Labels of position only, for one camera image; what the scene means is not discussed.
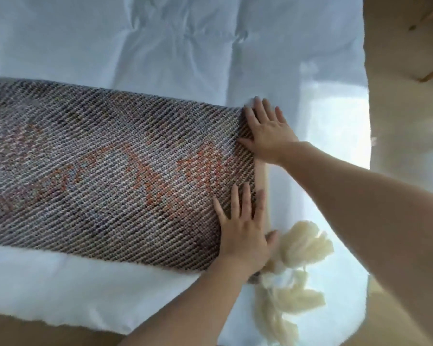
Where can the person's left forearm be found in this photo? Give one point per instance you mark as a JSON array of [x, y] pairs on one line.
[[187, 306]]

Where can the person's right hand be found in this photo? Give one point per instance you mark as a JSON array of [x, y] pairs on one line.
[[270, 138]]

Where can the person's left hand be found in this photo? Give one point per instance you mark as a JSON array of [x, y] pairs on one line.
[[241, 241]]

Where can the grey orange woven rug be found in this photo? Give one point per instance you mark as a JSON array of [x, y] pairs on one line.
[[112, 169]]

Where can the person's right forearm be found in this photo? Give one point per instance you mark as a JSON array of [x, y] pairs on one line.
[[375, 219]]

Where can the person's left thumb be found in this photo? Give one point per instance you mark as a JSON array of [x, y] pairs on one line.
[[271, 238]]

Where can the person's right thumb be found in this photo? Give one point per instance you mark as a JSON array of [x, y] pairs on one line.
[[246, 143]]

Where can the white bed sheet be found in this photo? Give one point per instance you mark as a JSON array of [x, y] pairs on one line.
[[187, 46]]

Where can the cream yarn tassel fringe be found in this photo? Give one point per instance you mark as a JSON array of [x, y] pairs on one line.
[[292, 270]]

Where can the person's left little finger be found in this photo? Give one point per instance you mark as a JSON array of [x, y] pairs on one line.
[[219, 211]]

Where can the person's right middle finger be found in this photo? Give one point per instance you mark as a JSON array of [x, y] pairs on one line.
[[262, 110]]

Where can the person's right little finger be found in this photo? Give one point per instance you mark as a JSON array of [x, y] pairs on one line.
[[280, 115]]

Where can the person's left middle finger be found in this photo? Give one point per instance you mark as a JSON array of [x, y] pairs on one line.
[[246, 201]]

